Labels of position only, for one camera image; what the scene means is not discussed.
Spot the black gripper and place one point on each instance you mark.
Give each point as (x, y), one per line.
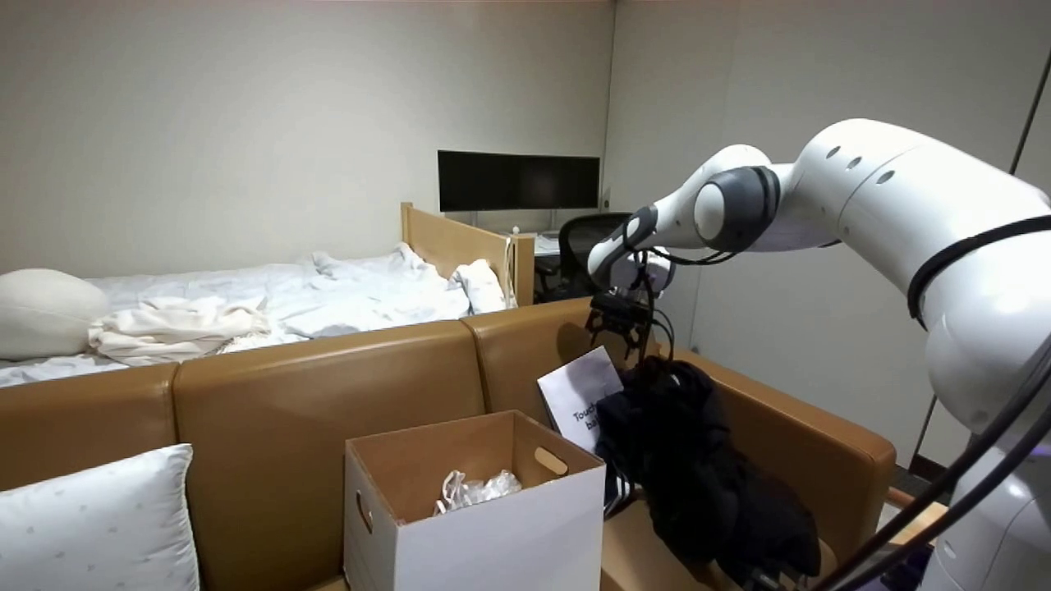
(619, 312)

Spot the black wide monitor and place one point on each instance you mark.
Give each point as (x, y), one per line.
(513, 181)

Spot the white square pillow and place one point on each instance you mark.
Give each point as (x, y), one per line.
(92, 527)

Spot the brown cardboard box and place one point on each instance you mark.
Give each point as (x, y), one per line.
(282, 427)

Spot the round white pillow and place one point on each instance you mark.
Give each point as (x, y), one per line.
(44, 312)

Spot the crumpled white blanket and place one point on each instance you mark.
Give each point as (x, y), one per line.
(176, 329)

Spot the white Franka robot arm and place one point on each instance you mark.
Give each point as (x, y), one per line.
(921, 209)

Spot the white bed mattress sheet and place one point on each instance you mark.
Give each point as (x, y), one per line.
(350, 292)

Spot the black mesh office chair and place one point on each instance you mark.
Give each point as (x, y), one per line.
(580, 235)

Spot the dark navy garment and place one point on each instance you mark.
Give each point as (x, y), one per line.
(661, 427)

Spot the wooden bed frame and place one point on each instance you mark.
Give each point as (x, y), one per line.
(461, 243)

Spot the white paper sign with text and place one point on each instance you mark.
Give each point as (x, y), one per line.
(577, 394)

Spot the cardboard box with white front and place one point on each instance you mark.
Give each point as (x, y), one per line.
(505, 542)

